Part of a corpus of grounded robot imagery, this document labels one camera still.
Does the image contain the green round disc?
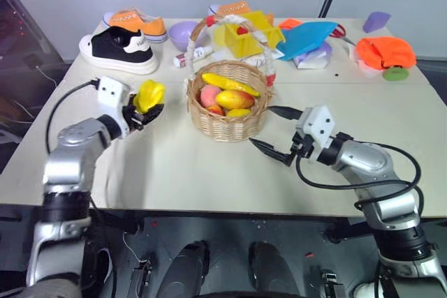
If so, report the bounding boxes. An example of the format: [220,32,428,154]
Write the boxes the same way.
[381,66,410,82]

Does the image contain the wicker basket with handle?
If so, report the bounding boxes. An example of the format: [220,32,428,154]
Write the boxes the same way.
[184,14,277,143]

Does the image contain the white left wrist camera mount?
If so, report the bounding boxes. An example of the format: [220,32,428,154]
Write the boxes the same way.
[96,75,131,139]

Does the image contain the thin white cable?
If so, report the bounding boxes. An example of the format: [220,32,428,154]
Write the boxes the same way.
[34,63,59,89]

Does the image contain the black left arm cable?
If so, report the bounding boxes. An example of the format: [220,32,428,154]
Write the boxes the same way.
[45,78,103,154]

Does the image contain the orange and white sneaker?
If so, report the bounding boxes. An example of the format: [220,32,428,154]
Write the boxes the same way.
[207,0,275,26]
[103,6,168,44]

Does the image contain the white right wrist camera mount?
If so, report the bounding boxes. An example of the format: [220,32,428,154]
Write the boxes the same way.
[295,104,338,149]

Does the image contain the black and white sneaker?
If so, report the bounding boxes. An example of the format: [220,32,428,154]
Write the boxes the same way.
[78,26,160,76]

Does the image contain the dark rounded shape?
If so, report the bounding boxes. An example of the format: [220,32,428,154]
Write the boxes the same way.
[154,240,211,298]
[248,240,305,298]

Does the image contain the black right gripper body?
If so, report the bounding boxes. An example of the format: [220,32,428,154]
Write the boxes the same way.
[285,131,317,167]

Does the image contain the small orange cloth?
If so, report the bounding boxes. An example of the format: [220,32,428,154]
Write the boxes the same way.
[277,17,303,31]

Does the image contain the yellow plastic box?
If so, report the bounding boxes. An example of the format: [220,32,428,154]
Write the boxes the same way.
[222,9,286,59]

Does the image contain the purple plastic bowl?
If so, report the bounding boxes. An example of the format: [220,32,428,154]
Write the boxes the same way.
[167,20,201,52]

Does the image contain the small red orange peach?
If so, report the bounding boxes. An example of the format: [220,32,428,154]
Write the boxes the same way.
[205,103,226,117]

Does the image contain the white bottle with red cap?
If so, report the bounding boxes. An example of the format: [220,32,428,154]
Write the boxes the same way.
[173,45,214,68]

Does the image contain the yellow lemon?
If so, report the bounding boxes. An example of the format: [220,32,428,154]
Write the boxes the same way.
[226,107,253,118]

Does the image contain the large orange cloth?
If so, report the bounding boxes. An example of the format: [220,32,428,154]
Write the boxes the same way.
[356,36,418,70]

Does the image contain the pink peach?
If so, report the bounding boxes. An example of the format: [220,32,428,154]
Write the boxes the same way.
[199,84,223,108]

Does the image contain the dark equipment rack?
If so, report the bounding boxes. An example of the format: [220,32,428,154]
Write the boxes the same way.
[0,0,66,79]

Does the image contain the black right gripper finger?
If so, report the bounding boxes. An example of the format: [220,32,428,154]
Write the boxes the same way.
[268,105,304,121]
[248,137,293,167]

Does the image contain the yellow red mango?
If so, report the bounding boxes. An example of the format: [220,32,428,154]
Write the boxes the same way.
[214,89,256,110]

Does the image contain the red handled scissors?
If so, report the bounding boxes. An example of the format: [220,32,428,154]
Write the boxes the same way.
[329,23,358,47]

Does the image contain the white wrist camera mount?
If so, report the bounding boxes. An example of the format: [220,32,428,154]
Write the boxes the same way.
[96,75,131,139]
[295,104,338,149]

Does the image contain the white crumpled paper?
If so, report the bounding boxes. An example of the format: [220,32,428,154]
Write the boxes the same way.
[348,44,382,77]

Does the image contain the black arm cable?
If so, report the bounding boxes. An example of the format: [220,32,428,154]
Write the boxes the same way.
[45,78,103,154]
[295,140,425,212]

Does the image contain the yellow starfruit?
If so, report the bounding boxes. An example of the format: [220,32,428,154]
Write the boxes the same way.
[134,79,166,112]

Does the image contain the purple wedge block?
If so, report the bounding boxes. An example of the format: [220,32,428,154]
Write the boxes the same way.
[362,11,393,34]

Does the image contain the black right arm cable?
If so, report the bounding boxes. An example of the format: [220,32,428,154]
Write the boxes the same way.
[295,140,425,212]

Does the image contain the blue fabric bag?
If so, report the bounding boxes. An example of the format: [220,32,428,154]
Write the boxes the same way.
[275,20,339,62]

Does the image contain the white purple tissue pack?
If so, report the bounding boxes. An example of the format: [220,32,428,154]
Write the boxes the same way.
[292,40,333,70]

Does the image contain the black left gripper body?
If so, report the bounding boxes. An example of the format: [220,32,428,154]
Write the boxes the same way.
[122,103,145,134]

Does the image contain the yellow banana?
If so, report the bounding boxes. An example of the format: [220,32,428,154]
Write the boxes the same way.
[201,73,262,98]

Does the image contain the white printed paper sheet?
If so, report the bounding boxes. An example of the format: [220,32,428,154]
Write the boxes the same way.
[211,48,286,69]

